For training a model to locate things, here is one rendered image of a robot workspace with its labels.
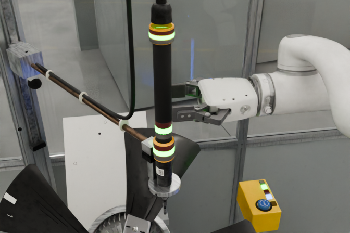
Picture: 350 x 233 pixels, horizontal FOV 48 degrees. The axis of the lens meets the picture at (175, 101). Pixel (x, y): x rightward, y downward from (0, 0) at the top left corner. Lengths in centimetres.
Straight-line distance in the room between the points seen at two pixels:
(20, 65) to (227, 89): 68
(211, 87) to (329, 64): 22
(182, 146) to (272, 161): 96
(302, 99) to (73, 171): 75
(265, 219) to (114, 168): 52
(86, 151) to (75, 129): 8
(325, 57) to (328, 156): 134
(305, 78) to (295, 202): 142
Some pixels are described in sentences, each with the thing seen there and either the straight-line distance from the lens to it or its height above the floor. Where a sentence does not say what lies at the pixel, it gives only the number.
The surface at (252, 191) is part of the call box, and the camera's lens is 142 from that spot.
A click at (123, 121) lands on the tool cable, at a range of 89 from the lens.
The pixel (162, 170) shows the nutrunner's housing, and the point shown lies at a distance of 83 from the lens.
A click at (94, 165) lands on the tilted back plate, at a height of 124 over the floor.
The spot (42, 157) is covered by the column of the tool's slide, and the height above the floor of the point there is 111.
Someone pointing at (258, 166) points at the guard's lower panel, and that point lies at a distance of 190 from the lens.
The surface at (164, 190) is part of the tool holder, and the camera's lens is 85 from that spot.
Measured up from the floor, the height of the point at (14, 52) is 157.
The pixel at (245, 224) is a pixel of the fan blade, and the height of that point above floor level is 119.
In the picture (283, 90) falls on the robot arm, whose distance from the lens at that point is 77.
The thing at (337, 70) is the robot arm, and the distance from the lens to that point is 70.
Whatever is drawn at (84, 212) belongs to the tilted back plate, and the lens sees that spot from 127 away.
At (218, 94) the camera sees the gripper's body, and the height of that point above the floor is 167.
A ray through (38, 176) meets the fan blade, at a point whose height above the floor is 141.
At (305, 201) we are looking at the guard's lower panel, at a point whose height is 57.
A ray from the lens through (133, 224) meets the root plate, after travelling 106.
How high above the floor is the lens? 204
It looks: 31 degrees down
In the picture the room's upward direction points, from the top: straight up
